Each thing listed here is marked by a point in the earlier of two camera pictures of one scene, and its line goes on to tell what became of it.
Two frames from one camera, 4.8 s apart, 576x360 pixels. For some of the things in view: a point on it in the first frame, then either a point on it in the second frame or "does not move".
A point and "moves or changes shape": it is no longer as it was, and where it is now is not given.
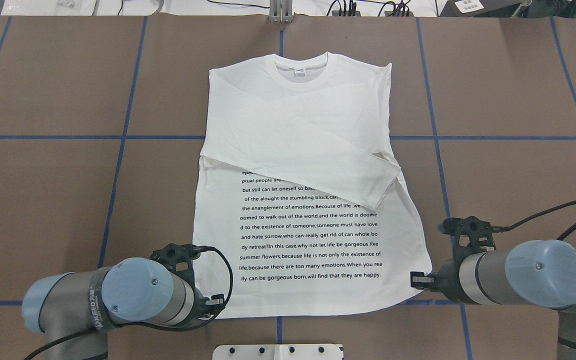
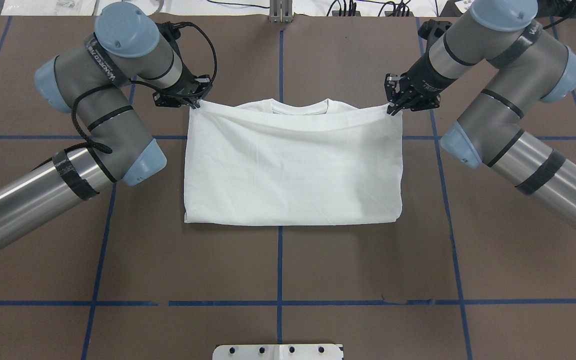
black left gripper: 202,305 → 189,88
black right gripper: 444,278 → 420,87
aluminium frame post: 281,11 does not move
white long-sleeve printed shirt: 299,188 moves or changes shape
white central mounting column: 278,352 does not move
